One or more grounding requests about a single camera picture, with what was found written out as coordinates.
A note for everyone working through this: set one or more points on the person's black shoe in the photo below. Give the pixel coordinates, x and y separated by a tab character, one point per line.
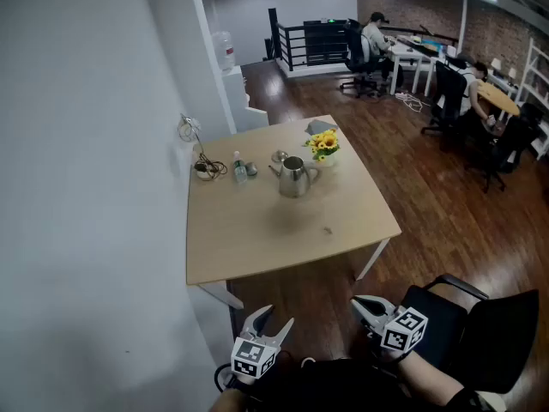
307	361

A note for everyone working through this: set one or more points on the white water dispenser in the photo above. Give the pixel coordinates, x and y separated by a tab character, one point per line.
240	101

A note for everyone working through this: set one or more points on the black swivel office chair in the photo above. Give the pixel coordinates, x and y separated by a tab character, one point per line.
510	144
356	62
448	97

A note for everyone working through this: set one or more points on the grey computer mouse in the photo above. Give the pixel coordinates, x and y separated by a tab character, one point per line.
251	169

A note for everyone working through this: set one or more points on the large clear water jug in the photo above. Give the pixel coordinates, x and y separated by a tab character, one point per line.
224	50

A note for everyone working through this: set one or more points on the white support post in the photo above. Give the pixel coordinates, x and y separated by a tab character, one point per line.
462	24

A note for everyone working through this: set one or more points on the white table leg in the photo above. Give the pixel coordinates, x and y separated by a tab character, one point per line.
223	295
372	259

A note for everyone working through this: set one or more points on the black stair railing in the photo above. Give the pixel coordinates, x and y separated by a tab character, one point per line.
287	45

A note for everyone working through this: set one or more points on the black armchair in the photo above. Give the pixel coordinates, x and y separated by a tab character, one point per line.
493	341

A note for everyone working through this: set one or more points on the grey folded cloth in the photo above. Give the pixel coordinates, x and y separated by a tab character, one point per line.
321	126

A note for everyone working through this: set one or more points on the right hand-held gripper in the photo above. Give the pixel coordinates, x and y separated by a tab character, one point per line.
403	331

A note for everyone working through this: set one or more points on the white desk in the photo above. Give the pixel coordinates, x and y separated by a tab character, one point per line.
407	52

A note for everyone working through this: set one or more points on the person's left forearm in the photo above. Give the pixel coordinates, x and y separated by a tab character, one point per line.
225	401

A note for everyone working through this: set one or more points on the steel kettle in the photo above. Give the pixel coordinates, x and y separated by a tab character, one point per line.
293	178

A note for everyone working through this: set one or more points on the kettle lid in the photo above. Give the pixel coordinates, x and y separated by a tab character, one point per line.
279	156

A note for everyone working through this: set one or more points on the person's black clothing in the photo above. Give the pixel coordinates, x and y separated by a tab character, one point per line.
343	389

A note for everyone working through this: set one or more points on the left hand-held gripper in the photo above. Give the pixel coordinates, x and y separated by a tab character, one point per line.
253	354

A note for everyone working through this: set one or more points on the clear bottle with green label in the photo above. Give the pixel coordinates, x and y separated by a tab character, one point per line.
239	171

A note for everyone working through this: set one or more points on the person's right forearm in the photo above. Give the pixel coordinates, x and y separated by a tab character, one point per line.
431	380

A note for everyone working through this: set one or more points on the white shelf unit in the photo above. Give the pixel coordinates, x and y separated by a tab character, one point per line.
536	80

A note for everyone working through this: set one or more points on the potted yellow sunflower bouquet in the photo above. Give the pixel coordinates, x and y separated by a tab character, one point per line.
325	143

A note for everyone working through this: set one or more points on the black cabinet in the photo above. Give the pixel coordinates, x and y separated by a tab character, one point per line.
326	39

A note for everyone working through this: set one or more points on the round wooden table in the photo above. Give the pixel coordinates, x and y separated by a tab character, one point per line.
499	99

